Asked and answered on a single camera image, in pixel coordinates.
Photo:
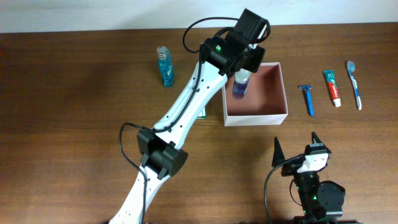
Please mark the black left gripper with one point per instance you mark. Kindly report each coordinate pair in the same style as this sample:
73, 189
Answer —
256, 59

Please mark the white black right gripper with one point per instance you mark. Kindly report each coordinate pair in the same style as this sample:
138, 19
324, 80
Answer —
290, 168

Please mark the clear bottle purple liquid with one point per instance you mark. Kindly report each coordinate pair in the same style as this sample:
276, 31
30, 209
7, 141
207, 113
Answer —
241, 82

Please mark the green white soap bar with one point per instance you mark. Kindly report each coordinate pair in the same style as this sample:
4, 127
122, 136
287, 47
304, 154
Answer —
202, 114

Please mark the green red toothpaste tube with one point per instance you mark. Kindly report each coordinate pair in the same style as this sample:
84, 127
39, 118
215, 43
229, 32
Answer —
330, 81

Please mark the blue mouthwash bottle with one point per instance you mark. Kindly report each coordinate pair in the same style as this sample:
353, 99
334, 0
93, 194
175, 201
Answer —
165, 66

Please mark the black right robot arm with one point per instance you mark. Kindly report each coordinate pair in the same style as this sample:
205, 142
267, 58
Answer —
321, 202

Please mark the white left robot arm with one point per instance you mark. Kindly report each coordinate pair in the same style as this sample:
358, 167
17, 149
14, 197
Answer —
230, 50

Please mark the white cardboard box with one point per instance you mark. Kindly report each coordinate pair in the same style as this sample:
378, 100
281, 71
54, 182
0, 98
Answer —
264, 103

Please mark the blue disposable razor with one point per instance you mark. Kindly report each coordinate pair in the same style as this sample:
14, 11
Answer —
308, 97

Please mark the blue white toothbrush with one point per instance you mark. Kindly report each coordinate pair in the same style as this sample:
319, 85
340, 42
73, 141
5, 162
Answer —
351, 68

